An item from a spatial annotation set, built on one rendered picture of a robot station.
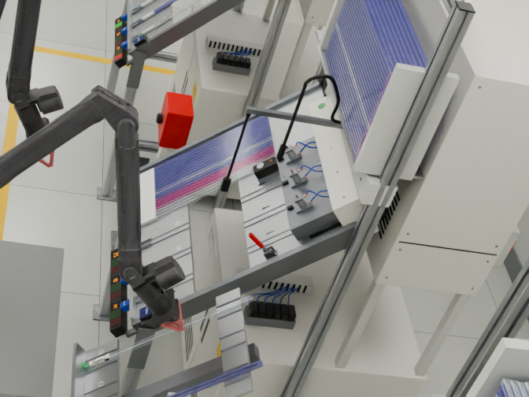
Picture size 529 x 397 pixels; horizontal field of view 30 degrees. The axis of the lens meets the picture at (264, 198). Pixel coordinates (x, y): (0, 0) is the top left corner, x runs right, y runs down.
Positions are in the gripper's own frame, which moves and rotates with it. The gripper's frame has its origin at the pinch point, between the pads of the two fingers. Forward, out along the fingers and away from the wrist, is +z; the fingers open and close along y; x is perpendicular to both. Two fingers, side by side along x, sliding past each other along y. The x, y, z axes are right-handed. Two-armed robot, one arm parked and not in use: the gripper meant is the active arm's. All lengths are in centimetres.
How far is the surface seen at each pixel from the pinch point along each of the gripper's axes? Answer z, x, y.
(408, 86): -29, -79, 16
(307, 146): 1, -44, 48
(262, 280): 12.7, -20.0, 17.1
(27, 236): 45, 90, 126
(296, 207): 2.7, -36.7, 28.0
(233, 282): 9.2, -12.6, 17.1
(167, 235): 10, 8, 49
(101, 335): 65, 67, 77
